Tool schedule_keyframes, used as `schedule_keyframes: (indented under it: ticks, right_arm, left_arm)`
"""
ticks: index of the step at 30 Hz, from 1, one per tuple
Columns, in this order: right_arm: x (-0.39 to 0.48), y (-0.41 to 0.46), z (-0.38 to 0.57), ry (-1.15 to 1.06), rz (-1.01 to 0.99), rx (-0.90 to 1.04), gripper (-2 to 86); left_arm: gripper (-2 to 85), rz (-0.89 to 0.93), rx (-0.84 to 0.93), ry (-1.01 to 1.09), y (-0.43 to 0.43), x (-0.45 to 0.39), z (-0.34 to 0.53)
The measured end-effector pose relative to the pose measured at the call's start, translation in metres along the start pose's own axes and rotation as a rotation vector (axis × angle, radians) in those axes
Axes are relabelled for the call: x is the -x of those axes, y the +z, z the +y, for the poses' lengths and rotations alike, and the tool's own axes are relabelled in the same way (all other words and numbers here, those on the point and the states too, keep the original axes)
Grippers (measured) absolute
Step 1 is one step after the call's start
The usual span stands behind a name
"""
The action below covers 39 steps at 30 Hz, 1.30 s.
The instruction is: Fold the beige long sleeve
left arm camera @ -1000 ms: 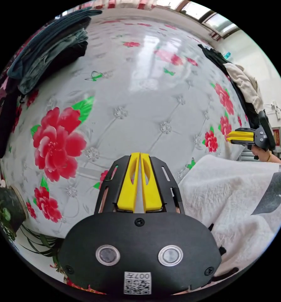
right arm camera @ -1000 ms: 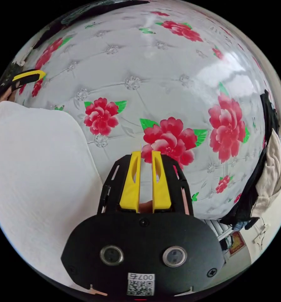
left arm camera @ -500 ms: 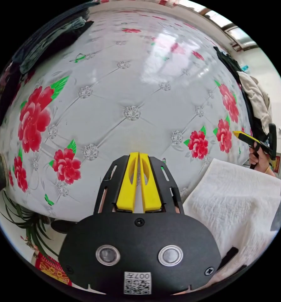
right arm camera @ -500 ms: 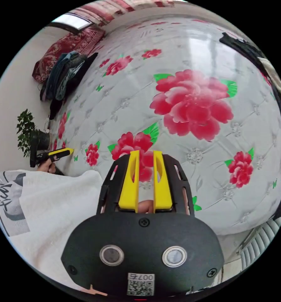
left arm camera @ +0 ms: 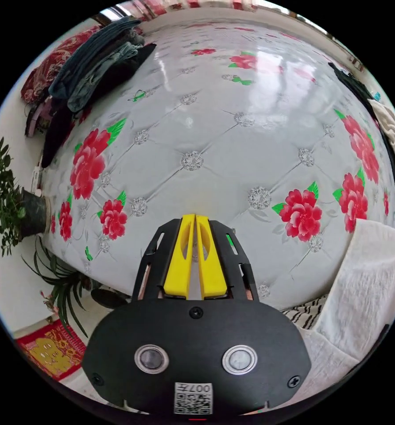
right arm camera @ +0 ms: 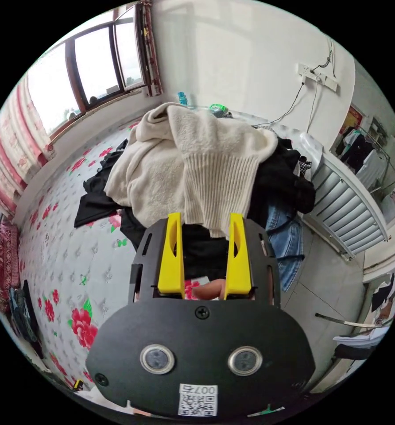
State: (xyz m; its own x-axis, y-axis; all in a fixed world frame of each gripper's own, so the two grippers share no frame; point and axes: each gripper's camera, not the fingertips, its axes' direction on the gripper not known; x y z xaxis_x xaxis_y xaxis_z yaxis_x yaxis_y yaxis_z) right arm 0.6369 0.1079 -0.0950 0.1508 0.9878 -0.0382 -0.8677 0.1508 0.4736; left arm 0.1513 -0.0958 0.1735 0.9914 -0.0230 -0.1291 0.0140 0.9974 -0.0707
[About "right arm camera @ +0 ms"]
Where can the blue water bottle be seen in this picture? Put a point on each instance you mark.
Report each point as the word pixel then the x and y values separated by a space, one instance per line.
pixel 182 98

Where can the bed with floral sheet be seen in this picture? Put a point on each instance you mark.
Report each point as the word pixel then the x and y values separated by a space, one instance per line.
pixel 68 252

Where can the red striped curtain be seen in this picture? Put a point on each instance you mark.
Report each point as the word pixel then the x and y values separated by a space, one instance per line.
pixel 8 152

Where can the pile of clothes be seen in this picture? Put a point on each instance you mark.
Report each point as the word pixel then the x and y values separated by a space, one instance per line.
pixel 284 199

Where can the white bed headboard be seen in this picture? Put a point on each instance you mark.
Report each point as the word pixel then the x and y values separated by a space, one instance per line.
pixel 347 202

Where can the person's right hand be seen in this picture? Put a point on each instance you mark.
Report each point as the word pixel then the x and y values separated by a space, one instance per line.
pixel 207 289

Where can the window with brown frame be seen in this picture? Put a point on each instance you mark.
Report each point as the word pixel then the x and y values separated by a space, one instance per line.
pixel 94 63

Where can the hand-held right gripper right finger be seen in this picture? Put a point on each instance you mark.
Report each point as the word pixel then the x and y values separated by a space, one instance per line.
pixel 237 265

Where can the red patterned blanket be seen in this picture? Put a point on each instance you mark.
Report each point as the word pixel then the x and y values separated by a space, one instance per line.
pixel 1 262

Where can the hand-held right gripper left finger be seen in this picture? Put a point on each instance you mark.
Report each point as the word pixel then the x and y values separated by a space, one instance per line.
pixel 171 265

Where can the beige long sleeve sweater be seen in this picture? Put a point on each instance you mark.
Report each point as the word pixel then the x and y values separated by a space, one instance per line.
pixel 197 166

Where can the clothes rack with garments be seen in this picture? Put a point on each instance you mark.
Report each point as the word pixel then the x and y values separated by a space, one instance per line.
pixel 367 156

